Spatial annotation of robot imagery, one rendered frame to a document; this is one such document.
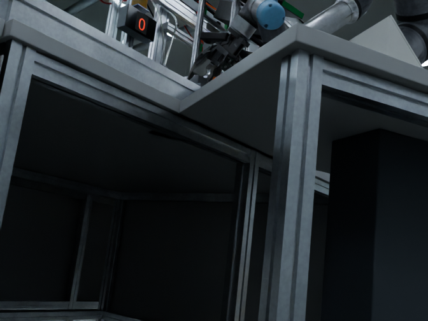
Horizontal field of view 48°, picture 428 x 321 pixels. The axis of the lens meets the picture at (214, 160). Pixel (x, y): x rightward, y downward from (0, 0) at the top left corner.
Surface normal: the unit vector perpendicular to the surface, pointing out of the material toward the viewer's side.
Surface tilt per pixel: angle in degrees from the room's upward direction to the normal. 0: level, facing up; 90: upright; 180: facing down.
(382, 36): 90
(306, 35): 90
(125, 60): 90
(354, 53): 90
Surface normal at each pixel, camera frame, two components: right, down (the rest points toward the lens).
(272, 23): 0.20, 0.44
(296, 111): 0.43, -0.14
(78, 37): 0.79, -0.04
